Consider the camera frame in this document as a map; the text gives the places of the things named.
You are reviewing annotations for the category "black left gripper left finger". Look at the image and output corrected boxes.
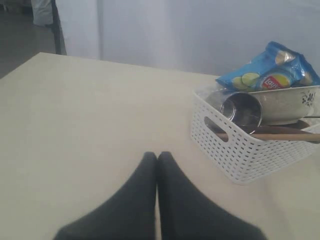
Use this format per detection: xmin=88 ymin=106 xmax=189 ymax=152
xmin=55 ymin=152 xmax=157 ymax=240

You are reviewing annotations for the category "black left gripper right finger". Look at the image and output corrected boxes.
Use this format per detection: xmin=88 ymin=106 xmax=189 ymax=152
xmin=156 ymin=151 xmax=264 ymax=240

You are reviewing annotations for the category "light wooden chopstick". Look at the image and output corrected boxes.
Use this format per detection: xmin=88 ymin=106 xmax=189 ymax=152
xmin=240 ymin=133 xmax=320 ymax=142

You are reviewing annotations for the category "dark wooden spoon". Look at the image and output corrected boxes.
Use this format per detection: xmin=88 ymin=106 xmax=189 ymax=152
xmin=249 ymin=120 xmax=320 ymax=144

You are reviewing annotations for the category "white plastic woven basket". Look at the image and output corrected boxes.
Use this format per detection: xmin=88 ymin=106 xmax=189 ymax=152
xmin=190 ymin=86 xmax=320 ymax=185

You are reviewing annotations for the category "stainless steel cup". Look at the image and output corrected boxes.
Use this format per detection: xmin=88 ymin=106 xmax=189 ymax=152
xmin=205 ymin=89 xmax=262 ymax=134

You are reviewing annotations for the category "speckled ceramic floral bowl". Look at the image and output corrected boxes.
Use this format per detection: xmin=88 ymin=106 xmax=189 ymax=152
xmin=250 ymin=85 xmax=320 ymax=126

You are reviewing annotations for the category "blue Lays chip bag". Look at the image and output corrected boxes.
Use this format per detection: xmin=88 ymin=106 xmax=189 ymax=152
xmin=216 ymin=41 xmax=320 ymax=92

